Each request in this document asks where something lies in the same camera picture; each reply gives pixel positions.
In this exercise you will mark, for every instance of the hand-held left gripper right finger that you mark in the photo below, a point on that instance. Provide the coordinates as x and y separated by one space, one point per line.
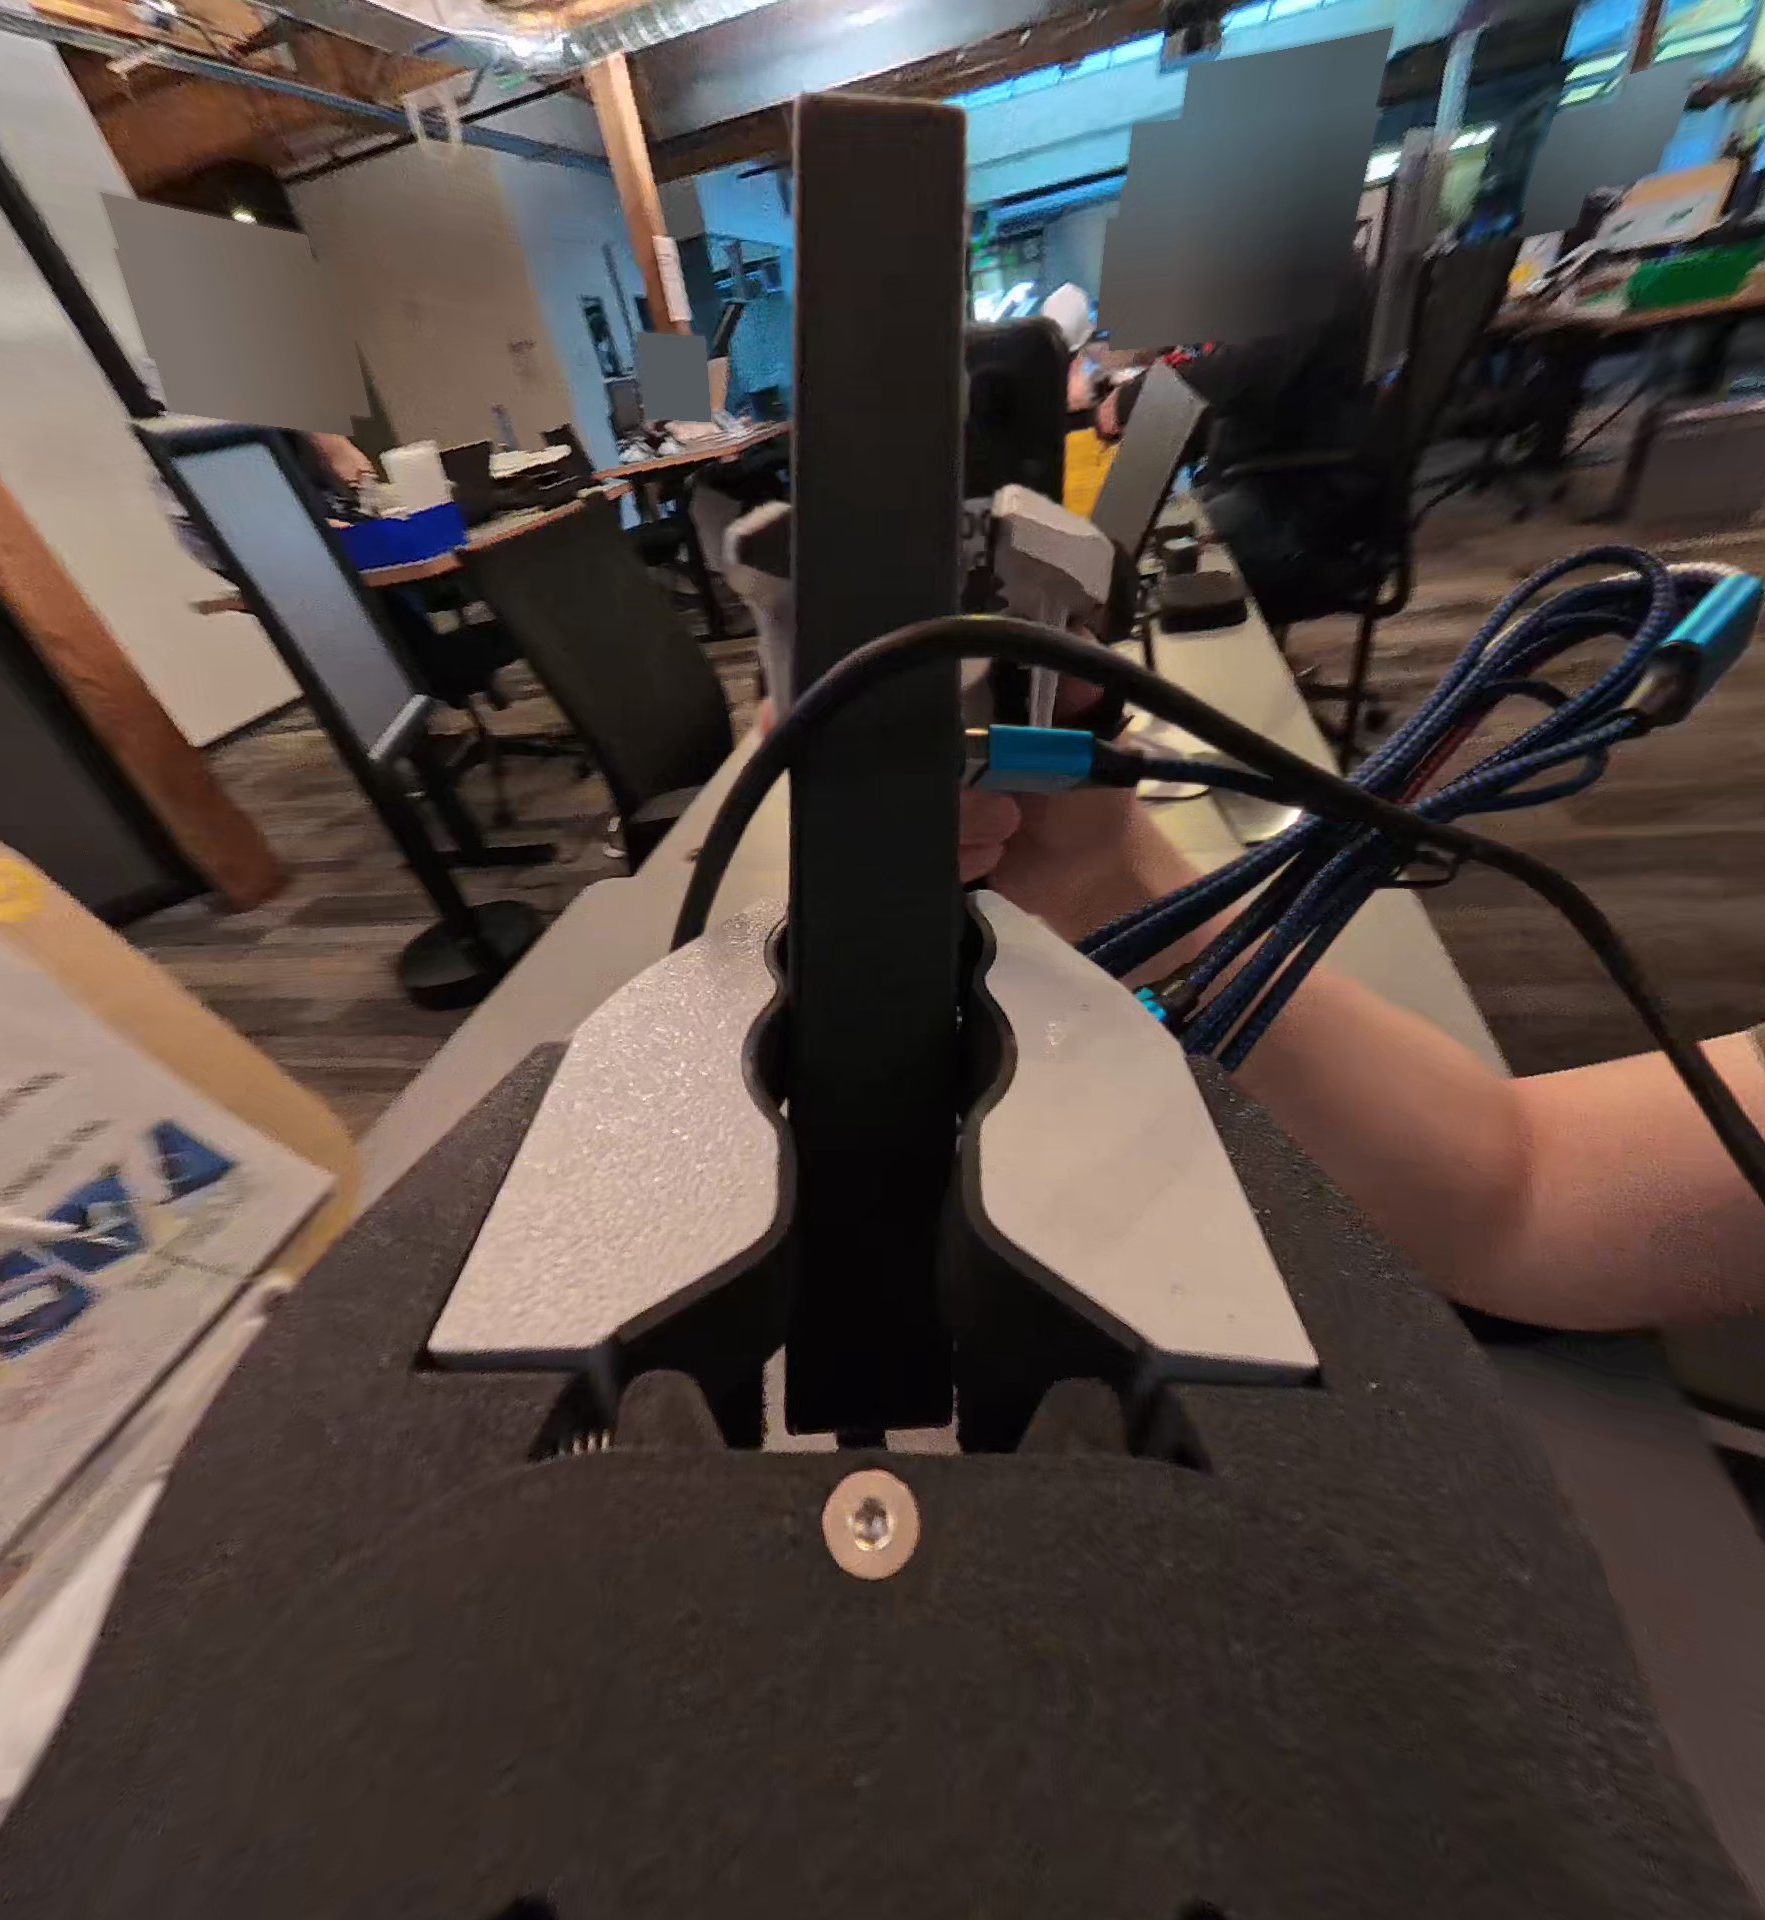
1138 1201

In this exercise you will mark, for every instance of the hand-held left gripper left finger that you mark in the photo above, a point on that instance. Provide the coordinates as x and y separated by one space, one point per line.
600 1201

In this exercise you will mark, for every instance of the blue storage box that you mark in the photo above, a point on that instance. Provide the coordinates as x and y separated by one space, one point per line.
403 538

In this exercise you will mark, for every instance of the person's right forearm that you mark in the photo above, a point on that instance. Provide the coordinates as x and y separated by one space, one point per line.
1483 1157

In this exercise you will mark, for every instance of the black bag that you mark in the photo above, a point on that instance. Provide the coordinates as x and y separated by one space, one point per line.
1204 601

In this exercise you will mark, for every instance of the person's right hand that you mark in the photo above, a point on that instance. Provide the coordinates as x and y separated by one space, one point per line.
1078 856

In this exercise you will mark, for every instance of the instruction poster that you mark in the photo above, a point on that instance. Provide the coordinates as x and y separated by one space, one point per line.
43 1290

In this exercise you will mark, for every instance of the black monitor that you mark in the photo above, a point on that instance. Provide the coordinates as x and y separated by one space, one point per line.
283 587

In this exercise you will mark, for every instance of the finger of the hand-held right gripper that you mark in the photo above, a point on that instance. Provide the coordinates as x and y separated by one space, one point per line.
1057 587
757 587

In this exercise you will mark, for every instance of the black 7-port USB hub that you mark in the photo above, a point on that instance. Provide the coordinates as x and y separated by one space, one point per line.
1423 841

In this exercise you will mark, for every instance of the black office chair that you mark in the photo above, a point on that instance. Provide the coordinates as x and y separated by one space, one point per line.
607 660
1363 450

